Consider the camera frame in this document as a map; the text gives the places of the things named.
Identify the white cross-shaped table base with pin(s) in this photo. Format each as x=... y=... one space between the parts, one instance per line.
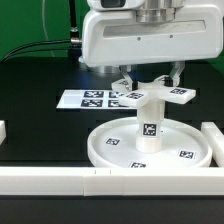
x=152 y=91

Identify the white round table top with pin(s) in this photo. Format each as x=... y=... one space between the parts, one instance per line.
x=113 y=144

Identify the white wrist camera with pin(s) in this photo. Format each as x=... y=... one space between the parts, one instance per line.
x=104 y=5

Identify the white rail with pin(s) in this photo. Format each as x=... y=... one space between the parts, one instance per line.
x=110 y=181
x=2 y=131
x=215 y=139

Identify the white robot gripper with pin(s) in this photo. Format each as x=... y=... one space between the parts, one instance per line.
x=153 y=33

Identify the white left rail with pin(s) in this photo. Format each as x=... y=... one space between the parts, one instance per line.
x=2 y=131

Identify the white marker plate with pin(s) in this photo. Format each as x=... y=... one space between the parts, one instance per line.
x=90 y=99

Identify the white front rail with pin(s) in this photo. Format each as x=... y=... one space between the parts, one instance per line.
x=110 y=181

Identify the white right rail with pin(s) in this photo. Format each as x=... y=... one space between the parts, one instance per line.
x=215 y=139

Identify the black vertical cable connector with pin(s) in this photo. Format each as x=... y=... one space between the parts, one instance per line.
x=74 y=32

